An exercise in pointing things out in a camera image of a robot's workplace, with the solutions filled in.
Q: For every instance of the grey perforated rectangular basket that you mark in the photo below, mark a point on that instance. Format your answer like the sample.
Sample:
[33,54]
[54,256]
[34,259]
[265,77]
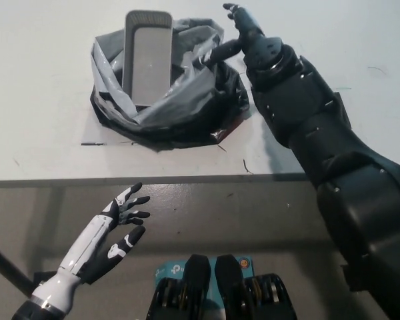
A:
[150,63]

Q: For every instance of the thin black tape strip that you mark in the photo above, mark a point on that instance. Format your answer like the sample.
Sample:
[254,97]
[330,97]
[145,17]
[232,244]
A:
[92,144]

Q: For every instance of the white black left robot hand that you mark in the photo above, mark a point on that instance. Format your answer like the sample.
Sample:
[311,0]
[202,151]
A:
[96,240]

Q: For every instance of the black ribbed robot body block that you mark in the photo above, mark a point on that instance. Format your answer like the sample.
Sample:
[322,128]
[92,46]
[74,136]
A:
[193,276]
[230,276]

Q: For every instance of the grey black plastic bag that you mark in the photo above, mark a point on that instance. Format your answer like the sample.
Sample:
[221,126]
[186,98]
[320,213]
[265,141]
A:
[200,113]

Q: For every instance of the teal printed box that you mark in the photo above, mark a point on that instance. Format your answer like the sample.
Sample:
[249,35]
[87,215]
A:
[168,270]

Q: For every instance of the black slanted table leg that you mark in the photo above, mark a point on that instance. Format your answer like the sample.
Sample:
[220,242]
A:
[6,263]

